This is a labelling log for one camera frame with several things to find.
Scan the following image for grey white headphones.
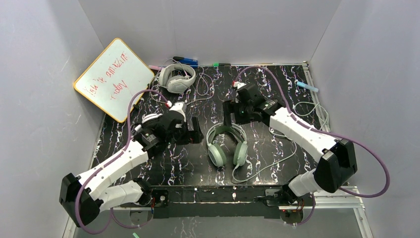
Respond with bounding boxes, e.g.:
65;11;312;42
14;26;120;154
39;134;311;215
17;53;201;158
158;63;197;94

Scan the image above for green black marker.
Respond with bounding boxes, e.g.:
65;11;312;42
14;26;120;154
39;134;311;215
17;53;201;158
212;62;231;67

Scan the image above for black and white headphones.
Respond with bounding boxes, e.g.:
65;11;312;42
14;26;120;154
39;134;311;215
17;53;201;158
134;113;162;132

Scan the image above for light blue pen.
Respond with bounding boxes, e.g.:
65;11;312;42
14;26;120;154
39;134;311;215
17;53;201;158
296;81;319;93

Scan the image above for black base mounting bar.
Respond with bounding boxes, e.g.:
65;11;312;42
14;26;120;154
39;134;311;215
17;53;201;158
152;185;286;219

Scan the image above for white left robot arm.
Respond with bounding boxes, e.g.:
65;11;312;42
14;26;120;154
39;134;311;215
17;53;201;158
59;110;204;228

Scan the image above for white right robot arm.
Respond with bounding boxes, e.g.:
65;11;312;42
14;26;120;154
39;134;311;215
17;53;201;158
223;82;358;201

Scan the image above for yellow framed whiteboard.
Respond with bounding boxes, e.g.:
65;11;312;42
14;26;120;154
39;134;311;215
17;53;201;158
73;38;155;123

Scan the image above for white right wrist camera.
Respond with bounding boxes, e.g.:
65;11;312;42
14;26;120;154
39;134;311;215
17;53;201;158
232;81;247;92

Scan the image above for blue marker pen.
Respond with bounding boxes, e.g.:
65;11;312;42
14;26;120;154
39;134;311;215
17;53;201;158
172;56;199;68

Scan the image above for mint green headphones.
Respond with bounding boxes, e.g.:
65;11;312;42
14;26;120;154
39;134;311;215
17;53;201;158
206;123;248;167

